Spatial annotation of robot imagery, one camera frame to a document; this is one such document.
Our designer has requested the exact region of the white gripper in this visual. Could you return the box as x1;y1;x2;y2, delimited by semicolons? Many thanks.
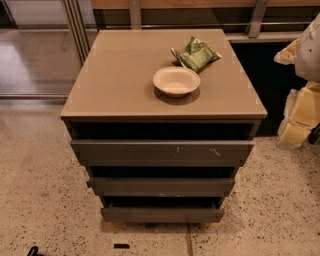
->
274;13;320;149

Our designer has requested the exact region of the grey top drawer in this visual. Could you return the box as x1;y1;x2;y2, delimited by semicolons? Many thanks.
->
71;140;254;167

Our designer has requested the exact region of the grey drawer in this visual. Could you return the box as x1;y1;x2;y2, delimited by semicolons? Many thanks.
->
101;207;224;223
87;177;235;197
71;140;254;167

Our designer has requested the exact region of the grey drawer cabinet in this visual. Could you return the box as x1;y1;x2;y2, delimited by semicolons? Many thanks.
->
61;29;267;210

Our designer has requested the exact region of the grey middle drawer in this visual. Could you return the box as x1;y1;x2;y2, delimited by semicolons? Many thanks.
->
87;177;235;197

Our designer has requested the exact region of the grey bottom drawer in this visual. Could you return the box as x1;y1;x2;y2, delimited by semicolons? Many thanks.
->
101;207;224;223

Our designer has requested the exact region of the green snack bag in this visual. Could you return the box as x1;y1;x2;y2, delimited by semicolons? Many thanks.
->
171;37;222;72

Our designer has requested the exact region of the white paper bowl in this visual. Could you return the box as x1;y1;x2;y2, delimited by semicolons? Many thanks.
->
153;67;201;97

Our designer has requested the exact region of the black tape mark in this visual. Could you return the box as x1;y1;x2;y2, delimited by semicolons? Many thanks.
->
114;243;130;249

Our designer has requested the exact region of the metal shelf frame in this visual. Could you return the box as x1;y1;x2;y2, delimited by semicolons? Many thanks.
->
58;0;320;60

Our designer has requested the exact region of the black cable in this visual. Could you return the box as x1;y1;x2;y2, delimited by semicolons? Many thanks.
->
26;245;46;256

